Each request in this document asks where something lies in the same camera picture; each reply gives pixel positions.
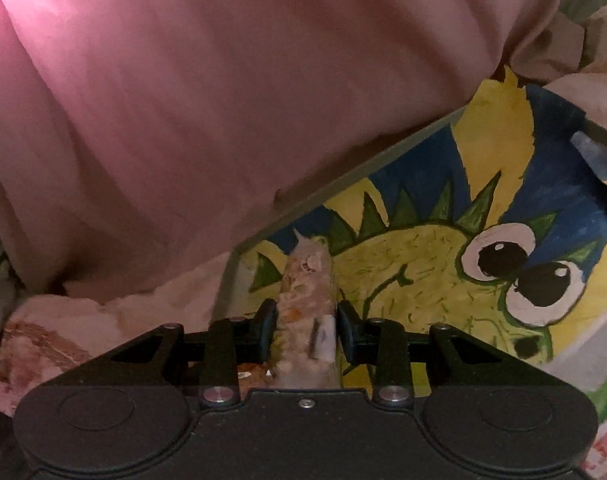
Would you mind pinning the pink pillow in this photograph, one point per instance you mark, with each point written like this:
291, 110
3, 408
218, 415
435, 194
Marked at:
233, 85

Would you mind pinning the white snack packet green print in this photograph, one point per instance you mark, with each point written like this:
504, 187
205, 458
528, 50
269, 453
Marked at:
606, 395

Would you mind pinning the clear oat snack packet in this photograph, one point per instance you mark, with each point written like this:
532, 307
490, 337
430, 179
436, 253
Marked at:
303, 300

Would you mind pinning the grey box with painted lining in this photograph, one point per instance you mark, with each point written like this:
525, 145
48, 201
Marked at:
423, 260

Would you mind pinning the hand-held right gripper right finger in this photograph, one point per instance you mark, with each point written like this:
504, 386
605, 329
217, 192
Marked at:
346, 332

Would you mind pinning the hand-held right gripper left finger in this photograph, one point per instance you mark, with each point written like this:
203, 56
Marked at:
267, 332

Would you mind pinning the pink floral bed sheet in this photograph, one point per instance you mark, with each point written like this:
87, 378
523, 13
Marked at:
133, 312

